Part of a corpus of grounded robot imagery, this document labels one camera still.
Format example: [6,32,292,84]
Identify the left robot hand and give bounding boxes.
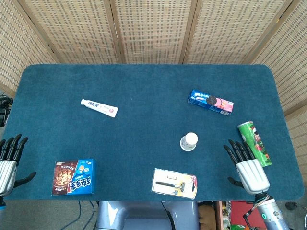
[0,134,37,196]

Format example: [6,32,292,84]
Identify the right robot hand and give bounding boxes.
[223,139,271,194]

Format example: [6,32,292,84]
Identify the green Pringles can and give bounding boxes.
[237,121,273,168]

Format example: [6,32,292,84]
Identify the red box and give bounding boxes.
[230,201,264,227]

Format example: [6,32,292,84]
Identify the blue chocolate cookie box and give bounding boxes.
[51,158,96,196]

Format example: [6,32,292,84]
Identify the razor blister pack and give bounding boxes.
[151,167,199,200]

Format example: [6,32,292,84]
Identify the blue pink Oreo box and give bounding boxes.
[187,90,235,116]

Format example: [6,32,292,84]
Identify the white toothpaste tube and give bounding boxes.
[80,98,119,118]

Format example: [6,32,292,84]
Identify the blue table cloth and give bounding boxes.
[1,64,305,202]

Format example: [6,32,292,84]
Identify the grey robot torso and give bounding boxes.
[95,201,200,230]

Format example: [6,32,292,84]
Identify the wicker folding screen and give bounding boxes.
[0,0,307,187]

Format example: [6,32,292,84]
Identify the black floor cables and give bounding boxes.
[0,94,14,127]

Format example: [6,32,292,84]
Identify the blue floor cable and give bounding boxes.
[59,201,96,230]

